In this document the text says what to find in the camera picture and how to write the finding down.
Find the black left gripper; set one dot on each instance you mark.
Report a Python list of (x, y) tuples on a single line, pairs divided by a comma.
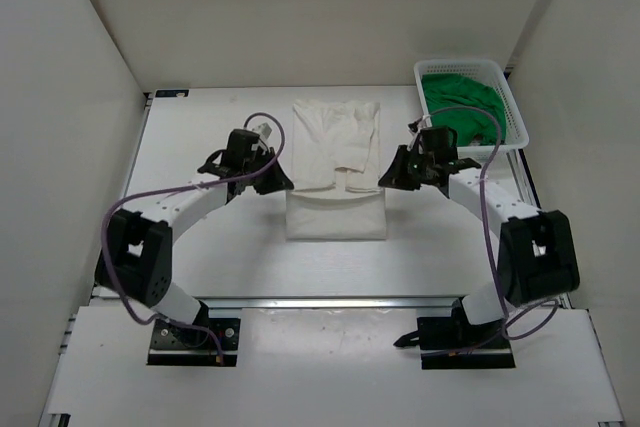
[(278, 181)]

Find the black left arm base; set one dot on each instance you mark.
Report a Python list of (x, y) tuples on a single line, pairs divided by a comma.
[(171, 346)]

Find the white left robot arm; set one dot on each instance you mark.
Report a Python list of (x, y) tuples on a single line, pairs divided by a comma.
[(140, 243)]

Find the white plastic basket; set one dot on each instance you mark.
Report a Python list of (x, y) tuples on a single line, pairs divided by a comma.
[(488, 73)]

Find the aluminium right side rail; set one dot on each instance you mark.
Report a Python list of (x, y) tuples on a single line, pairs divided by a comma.
[(537, 207)]

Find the aluminium rail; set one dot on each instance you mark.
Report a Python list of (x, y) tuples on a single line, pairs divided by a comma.
[(329, 303), (537, 207)]

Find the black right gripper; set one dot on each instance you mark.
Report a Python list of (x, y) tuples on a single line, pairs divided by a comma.
[(397, 176)]

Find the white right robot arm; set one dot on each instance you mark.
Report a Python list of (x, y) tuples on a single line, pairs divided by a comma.
[(491, 204)]

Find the white t shirt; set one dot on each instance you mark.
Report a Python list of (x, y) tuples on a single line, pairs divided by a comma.
[(336, 167)]

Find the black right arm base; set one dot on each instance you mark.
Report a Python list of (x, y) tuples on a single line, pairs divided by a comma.
[(453, 343)]

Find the green t shirt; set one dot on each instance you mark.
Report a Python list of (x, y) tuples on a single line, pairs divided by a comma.
[(473, 110)]

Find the aluminium front rail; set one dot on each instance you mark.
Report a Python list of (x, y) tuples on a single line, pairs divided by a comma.
[(329, 303)]

